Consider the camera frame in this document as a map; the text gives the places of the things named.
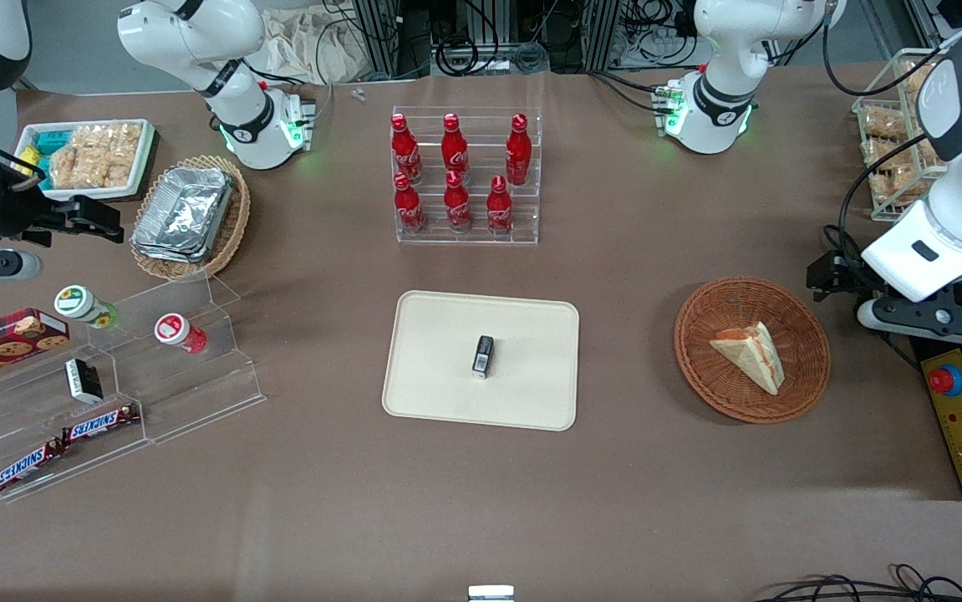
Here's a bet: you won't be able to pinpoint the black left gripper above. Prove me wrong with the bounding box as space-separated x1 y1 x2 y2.
807 249 889 304

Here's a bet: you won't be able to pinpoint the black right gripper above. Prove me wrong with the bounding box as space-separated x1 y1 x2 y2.
0 178 125 249

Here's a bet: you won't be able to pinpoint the triangular sandwich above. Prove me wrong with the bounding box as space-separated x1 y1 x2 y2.
709 321 786 396

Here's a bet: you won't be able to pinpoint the white rectangular snack tray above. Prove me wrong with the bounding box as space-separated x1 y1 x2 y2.
13 119 156 203

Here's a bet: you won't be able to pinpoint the tan oval wicker basket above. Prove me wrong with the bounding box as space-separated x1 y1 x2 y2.
129 155 252 283

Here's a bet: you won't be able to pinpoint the brown wicker basket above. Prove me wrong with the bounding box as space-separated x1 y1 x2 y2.
673 276 832 425

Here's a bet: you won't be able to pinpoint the cream plastic tray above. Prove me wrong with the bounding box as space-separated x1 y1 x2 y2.
381 290 581 432

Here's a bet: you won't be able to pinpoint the clear bag rice crackers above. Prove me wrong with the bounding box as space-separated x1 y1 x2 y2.
48 123 144 191

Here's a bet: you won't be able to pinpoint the green lid cup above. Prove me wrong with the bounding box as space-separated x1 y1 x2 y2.
53 284 119 329

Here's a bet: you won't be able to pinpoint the stacked aluminium foil trays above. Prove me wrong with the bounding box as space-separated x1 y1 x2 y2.
130 166 236 265

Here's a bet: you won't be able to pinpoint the teal snack packet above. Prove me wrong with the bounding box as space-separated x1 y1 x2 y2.
32 129 74 157

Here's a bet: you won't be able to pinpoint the clear bag fried snacks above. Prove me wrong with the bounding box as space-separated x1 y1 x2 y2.
862 137 929 170
903 62 943 94
860 106 909 140
872 162 945 207

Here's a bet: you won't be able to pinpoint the red lid cup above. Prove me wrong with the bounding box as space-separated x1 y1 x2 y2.
154 313 208 355

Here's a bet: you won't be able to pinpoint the black and white box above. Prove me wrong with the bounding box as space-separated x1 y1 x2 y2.
64 358 104 405

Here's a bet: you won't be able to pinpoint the clear acrylic stepped stand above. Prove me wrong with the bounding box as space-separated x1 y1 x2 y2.
0 274 267 504

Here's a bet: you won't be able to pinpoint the snickers chocolate bar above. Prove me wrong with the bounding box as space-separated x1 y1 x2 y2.
60 404 141 445
0 440 64 495

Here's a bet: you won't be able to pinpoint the beige cloth bag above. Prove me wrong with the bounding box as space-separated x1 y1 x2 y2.
262 7 369 84

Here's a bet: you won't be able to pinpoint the clear acrylic bottle rack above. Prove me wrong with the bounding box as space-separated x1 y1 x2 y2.
390 105 544 246

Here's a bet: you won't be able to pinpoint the red cola bottle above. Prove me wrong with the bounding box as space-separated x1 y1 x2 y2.
393 172 427 234
505 113 533 186
443 171 473 233
440 113 471 184
486 175 515 236
390 114 424 186

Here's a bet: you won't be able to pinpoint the black table cable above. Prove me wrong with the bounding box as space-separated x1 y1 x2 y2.
820 224 866 256

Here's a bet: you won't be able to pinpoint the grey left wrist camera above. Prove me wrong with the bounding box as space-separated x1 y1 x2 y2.
857 294 962 346

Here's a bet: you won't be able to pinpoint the white wire rack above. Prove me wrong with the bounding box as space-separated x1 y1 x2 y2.
852 48 962 223

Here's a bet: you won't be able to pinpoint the black floor cables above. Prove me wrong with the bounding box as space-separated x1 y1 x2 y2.
752 564 962 602

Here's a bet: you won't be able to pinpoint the coiled black cable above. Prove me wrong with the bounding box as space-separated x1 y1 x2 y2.
434 33 481 78

